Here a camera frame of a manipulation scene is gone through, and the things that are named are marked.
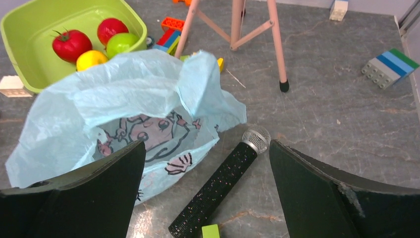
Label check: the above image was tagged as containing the yellow arch toy block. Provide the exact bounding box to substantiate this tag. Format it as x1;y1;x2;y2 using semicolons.
217;58;224;72

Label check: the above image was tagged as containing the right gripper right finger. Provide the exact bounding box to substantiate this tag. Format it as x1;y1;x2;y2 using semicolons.
269;140;420;238

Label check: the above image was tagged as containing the green fake apple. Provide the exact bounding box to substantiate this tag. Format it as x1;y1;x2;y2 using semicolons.
106;33;139;59

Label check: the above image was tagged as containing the yellow fake fruit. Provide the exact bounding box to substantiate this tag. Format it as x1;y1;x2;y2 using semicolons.
76;50;108;71

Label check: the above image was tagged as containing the pink tripod stand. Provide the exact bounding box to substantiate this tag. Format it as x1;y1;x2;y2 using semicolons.
175;0;290;92

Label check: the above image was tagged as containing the green flat toy block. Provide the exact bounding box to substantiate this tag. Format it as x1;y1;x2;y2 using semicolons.
179;55;190;62

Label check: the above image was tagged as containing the light blue printed plastic bag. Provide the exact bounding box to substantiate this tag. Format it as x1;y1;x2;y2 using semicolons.
5;50;247;205

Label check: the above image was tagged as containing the orange toy brick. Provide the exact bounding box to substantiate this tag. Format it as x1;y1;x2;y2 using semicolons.
160;16;185;32

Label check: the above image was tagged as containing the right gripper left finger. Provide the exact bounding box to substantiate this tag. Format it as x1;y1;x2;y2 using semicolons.
0;141;146;238

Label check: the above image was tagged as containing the red blue toy brick stack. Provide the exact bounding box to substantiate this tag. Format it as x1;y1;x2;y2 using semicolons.
153;29;181;56

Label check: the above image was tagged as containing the lime green plastic tray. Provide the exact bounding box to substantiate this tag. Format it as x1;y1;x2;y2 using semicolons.
0;0;148;93

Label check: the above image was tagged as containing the white toy brick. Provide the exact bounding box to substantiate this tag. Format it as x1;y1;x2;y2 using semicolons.
0;75;34;98

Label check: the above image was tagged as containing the black toy microphone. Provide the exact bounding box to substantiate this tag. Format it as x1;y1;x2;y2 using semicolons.
168;125;271;238

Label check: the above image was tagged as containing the white blue small brick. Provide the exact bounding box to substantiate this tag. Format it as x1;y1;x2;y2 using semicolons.
329;0;348;21

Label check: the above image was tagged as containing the orange arch toy block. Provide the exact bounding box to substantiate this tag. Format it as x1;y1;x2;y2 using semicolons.
172;0;192;6

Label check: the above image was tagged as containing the grey blue green brick stack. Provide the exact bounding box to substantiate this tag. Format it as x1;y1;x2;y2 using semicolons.
361;48;420;89

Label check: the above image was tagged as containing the red fake fruit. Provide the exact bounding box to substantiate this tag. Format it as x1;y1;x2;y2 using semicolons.
52;30;93;63
97;18;129;46

